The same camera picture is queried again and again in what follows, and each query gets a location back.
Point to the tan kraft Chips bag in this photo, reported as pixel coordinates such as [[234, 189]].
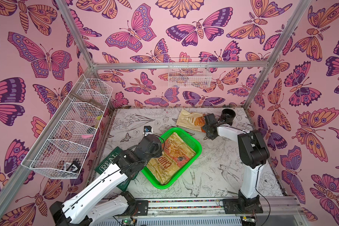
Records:
[[163, 169]]

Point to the pink object in rack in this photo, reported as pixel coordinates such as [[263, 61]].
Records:
[[87, 136]]

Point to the black camera lens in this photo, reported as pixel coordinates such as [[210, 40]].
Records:
[[227, 116]]

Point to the green plastic mesh basket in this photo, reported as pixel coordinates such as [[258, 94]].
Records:
[[189, 140]]

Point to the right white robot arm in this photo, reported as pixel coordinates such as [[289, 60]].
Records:
[[253, 152]]

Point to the long white wire rack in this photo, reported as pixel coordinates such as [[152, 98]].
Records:
[[81, 113]]

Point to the beige orange chips bag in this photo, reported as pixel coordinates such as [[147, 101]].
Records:
[[192, 121]]

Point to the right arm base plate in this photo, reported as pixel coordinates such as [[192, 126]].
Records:
[[242, 206]]

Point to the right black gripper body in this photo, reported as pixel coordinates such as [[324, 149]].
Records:
[[208, 123]]

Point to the small white wire basket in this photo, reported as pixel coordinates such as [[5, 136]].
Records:
[[189, 73]]

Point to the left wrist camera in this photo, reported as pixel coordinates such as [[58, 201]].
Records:
[[147, 130]]

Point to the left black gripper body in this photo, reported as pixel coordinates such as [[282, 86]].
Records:
[[158, 150]]

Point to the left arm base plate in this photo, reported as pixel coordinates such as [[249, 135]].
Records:
[[135, 207]]

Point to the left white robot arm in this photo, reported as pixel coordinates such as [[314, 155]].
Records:
[[86, 209]]

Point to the aluminium mounting rail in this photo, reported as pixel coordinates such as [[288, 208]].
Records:
[[278, 205]]

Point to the black object in rack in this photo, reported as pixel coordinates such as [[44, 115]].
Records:
[[73, 167]]

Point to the orange brown chips bag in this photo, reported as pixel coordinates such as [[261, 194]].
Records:
[[177, 150]]

